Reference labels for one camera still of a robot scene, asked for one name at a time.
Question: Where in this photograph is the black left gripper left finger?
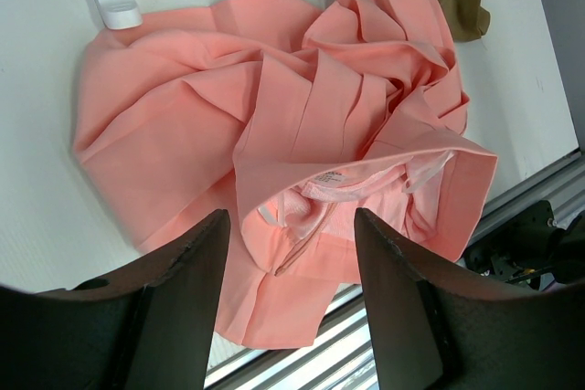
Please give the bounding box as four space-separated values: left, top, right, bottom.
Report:
68 210 230 389

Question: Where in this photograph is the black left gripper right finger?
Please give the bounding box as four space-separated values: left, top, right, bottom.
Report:
354 208 516 389

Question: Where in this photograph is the pink pleated skirt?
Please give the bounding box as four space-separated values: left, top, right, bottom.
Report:
74 0 497 349

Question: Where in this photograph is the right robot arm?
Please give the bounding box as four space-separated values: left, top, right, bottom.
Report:
462 200 584 291

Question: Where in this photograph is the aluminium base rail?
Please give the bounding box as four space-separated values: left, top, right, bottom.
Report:
205 152 584 389

